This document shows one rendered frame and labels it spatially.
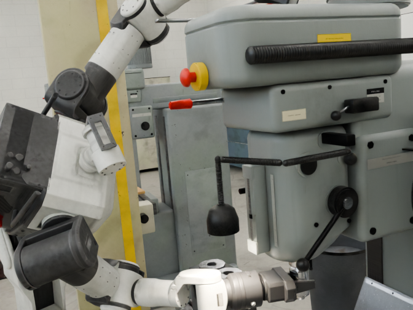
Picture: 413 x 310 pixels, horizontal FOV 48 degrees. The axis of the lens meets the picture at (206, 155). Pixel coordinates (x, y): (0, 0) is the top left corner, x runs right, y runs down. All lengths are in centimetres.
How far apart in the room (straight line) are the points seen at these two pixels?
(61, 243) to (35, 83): 899
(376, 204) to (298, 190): 21
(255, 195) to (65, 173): 44
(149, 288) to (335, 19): 78
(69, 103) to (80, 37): 151
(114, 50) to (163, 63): 930
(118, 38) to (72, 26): 141
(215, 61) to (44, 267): 55
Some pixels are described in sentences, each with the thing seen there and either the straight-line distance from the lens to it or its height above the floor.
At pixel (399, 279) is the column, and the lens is 152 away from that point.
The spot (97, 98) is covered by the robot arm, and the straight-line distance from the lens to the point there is 127.
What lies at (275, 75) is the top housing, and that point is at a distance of 95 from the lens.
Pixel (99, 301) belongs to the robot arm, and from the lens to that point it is 125.
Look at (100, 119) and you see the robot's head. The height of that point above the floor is 168.
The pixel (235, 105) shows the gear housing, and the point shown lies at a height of 169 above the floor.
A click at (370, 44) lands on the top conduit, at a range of 106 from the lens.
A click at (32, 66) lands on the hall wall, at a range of 998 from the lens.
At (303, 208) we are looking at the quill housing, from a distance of 106.
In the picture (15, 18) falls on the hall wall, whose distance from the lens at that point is 1006.
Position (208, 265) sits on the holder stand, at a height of 113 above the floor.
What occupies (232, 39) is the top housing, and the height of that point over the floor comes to 182.
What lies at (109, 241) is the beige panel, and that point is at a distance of 283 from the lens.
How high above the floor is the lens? 175
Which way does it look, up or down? 9 degrees down
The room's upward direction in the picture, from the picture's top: 5 degrees counter-clockwise
